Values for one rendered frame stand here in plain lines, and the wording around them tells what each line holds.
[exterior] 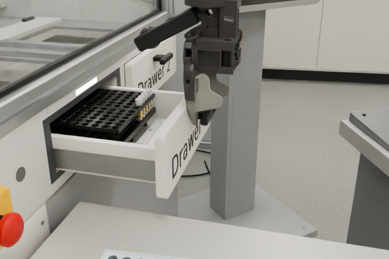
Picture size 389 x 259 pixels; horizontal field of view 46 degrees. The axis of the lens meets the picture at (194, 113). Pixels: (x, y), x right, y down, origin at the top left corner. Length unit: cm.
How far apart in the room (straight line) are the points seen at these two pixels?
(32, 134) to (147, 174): 18
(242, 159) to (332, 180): 70
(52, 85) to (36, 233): 23
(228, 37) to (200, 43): 4
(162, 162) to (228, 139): 114
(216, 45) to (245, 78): 105
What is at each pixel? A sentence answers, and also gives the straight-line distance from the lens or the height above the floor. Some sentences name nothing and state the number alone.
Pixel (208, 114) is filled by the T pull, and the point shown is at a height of 91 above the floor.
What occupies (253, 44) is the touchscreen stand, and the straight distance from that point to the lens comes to 173.
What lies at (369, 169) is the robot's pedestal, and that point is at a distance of 117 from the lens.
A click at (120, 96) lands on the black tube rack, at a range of 89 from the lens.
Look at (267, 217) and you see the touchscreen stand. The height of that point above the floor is 4.
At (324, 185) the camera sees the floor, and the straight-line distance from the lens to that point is 239.
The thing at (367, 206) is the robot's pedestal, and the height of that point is 57.
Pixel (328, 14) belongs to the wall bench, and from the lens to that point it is 372.
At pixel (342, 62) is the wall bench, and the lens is 383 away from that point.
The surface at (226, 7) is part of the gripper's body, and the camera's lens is 70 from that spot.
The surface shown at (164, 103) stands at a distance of 92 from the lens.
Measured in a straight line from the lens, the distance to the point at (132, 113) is 80.
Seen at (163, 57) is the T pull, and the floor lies 91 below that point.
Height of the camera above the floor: 121
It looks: 23 degrees down
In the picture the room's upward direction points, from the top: straight up
